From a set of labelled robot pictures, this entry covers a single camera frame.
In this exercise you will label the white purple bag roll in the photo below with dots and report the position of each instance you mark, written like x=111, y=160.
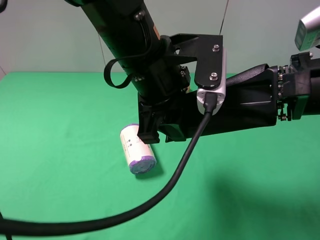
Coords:
x=139, y=156

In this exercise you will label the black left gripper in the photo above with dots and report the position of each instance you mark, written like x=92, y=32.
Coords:
x=174, y=95

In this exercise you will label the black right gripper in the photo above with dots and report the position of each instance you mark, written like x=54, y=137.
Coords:
x=299, y=87

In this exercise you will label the black glasses case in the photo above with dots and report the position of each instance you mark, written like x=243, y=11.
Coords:
x=250, y=102

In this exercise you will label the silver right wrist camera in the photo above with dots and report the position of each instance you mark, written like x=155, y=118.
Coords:
x=308, y=31

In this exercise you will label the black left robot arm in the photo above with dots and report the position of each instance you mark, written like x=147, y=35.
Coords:
x=128, y=30

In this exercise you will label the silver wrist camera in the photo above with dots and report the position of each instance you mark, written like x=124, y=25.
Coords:
x=212, y=100
x=308, y=31

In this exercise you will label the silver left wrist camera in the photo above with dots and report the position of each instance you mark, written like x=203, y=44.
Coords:
x=212, y=100

